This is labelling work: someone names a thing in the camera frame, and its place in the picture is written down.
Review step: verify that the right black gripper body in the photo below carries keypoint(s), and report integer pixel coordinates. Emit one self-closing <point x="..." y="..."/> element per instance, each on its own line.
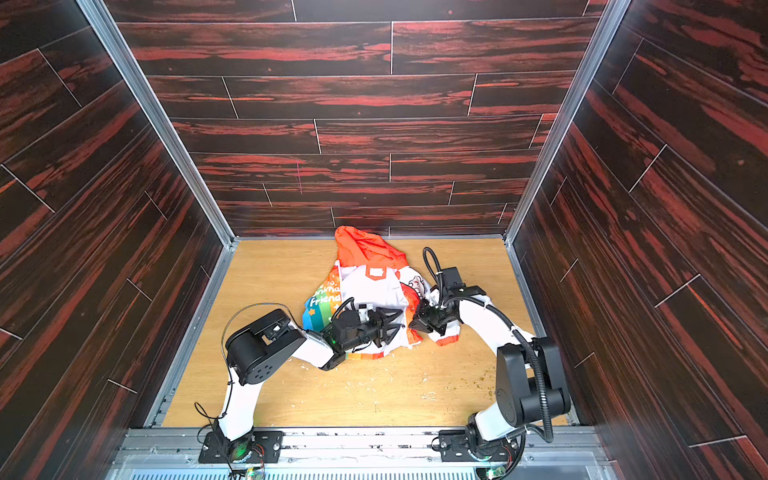
<point x="432" y="314"/>

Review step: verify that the white orange kids jacket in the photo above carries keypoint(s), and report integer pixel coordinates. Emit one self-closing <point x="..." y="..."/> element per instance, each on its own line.
<point x="371" y="271"/>

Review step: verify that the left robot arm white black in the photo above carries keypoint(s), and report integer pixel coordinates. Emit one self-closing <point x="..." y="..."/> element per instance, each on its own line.
<point x="255" y="352"/>

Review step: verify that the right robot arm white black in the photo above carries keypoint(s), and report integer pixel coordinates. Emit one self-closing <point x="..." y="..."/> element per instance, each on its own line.
<point x="530" y="386"/>

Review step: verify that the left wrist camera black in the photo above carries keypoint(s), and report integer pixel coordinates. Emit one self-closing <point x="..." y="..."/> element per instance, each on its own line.
<point x="350" y="313"/>

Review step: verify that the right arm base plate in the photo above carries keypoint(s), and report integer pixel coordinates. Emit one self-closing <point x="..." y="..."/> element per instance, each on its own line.
<point x="461" y="445"/>

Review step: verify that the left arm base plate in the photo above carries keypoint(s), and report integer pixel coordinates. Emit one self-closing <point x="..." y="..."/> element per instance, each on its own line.
<point x="256" y="447"/>

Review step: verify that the aluminium front rail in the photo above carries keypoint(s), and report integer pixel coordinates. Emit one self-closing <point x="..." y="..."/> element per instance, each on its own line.
<point x="357" y="453"/>

